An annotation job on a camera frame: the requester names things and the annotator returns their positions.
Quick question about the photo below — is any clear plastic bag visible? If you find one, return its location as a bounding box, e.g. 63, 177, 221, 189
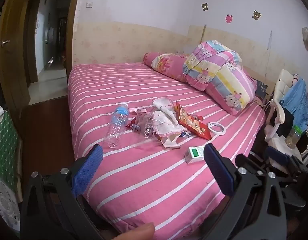
134, 110, 162, 139

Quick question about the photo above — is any beige paper carton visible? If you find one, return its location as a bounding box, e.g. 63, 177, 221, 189
160, 132, 181, 148

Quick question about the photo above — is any green patterned cloth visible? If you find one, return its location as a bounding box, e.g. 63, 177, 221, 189
0, 110, 19, 185

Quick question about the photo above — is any white patterned round object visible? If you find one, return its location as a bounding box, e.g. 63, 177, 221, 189
0, 175, 21, 238

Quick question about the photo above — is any white cloth with pink edge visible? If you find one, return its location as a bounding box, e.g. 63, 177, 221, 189
153, 110, 187, 138

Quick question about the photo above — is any dark blue pillow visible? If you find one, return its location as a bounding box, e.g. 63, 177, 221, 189
254, 79, 268, 100

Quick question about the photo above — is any colourful patchwork quilt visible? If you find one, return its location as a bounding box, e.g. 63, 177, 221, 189
182, 40, 257, 115

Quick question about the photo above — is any clear plastic bottle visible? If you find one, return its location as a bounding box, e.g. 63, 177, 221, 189
105, 103, 129, 149

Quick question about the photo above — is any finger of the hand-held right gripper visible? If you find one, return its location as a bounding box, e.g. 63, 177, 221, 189
235, 154, 269, 174
266, 146, 308, 178

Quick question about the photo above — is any small red wrapper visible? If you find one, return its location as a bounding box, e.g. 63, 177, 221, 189
126, 122, 141, 133

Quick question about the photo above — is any red snack packet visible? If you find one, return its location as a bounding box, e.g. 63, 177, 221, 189
174, 101, 212, 140

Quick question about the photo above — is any clear jar with green lid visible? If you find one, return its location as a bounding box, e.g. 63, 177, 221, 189
285, 125, 302, 149

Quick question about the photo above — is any pink striped bed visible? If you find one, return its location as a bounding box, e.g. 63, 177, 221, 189
67, 62, 267, 235

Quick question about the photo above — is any blue cloth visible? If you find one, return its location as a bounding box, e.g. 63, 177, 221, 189
280, 78, 308, 130

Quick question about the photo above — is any wooden door frame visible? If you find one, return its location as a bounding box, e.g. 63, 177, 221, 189
66, 0, 84, 80

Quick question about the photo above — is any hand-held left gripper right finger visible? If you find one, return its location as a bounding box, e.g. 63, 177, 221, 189
203, 143, 294, 240

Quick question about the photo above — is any black cloth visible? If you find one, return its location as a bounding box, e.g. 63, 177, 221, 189
276, 107, 294, 138

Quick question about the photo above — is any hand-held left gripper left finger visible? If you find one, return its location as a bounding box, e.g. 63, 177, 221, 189
20, 144, 104, 240

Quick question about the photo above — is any pink printed pillow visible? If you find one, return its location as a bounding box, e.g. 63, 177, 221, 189
143, 52, 207, 90

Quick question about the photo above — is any white office chair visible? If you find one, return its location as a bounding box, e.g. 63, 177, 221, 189
264, 69, 308, 160

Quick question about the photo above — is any white tape roll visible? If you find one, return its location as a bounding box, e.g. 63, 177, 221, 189
207, 122, 226, 135

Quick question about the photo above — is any wooden door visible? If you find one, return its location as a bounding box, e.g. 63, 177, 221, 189
0, 0, 42, 118

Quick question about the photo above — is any person's left hand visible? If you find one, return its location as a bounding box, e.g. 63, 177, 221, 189
113, 223, 156, 240

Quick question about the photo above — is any white box with green label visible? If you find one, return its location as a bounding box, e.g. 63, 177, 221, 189
184, 145, 207, 164

